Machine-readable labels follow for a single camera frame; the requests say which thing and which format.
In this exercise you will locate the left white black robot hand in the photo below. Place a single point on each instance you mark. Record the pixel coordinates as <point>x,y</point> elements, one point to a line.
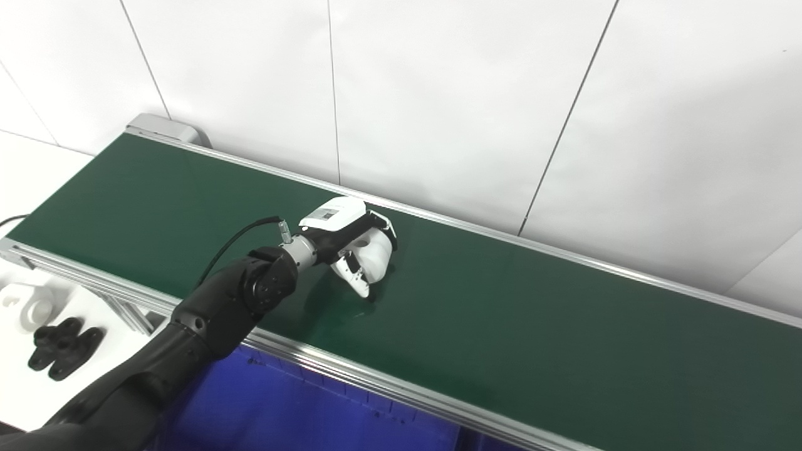
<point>335,225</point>

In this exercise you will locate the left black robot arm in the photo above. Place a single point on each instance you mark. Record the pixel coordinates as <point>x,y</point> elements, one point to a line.
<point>207,319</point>

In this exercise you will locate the blue plastic bin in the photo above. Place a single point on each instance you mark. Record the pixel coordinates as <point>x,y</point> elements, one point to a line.
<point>485,443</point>
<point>301,407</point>

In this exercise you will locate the grey conveyor motor housing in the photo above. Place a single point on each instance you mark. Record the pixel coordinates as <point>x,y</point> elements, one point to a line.
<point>164,128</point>

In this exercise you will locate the aluminium conveyor leg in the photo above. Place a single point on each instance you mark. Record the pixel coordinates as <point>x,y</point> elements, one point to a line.
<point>128,313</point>

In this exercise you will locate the green conveyor belt with aluminium frame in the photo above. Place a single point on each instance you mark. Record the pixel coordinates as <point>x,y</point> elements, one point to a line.
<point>501,313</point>

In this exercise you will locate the black plastic bracket part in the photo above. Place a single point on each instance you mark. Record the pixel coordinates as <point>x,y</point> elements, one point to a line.
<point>62,347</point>

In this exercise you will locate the white plastic bracket part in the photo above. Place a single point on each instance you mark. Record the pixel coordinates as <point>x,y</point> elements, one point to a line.
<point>28,307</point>

